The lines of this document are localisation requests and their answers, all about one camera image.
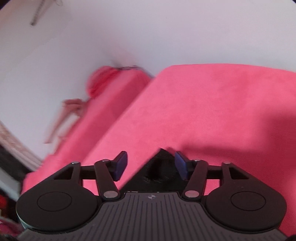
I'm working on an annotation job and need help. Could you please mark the folded red blanket stack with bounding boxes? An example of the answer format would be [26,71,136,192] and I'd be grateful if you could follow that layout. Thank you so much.
[86,66,120,98]

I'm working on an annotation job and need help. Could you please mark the beige curtain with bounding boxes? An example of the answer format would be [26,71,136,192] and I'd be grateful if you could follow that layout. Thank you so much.
[0,122,42,171]

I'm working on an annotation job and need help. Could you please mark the upper pale pink pillow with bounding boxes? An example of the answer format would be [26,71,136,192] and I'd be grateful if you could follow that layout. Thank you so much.
[44,98,88,144]

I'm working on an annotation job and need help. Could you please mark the pink plush blanket near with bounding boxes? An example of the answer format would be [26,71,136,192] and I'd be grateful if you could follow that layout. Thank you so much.
[83,64,295,235]

